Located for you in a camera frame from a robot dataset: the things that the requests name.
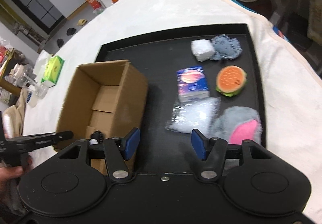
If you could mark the person's left hand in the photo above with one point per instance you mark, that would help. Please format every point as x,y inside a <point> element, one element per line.
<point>10,173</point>

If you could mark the beige cloth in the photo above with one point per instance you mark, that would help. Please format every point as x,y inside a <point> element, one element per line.
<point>13,117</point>

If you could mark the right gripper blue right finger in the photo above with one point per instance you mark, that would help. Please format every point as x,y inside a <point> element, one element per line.
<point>212,153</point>

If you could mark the black white scrunchie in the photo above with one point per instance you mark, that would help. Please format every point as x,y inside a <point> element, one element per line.
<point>96,138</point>

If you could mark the clear plastic bag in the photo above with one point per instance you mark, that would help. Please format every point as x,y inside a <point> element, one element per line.
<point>199,114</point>

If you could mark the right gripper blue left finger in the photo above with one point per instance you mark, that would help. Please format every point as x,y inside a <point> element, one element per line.
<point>119,150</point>

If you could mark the yellow slipper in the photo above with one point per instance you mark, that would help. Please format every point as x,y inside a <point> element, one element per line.
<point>82,22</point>

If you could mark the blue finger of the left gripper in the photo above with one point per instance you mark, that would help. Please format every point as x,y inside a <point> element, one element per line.
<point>49,139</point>

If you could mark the grey blue fuzzy cloth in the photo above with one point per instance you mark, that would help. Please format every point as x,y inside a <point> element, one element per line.
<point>226,48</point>

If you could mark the plush hamburger toy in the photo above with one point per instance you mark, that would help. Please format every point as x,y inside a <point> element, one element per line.
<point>231,80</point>

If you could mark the white cup blue label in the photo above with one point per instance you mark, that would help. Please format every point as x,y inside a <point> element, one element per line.
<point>31,98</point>

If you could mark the grey pink plush paw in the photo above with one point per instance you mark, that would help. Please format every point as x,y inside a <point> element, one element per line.
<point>236,124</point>

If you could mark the purple tissue pack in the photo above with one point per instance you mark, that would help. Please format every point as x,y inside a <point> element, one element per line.
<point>192,84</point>

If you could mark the brown cardboard box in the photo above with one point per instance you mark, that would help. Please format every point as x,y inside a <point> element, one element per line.
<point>109,97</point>

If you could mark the black tray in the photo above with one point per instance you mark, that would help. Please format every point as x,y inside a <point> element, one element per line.
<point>165,145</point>

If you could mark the green tissue box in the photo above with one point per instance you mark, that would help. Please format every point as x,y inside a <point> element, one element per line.
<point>52,71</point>

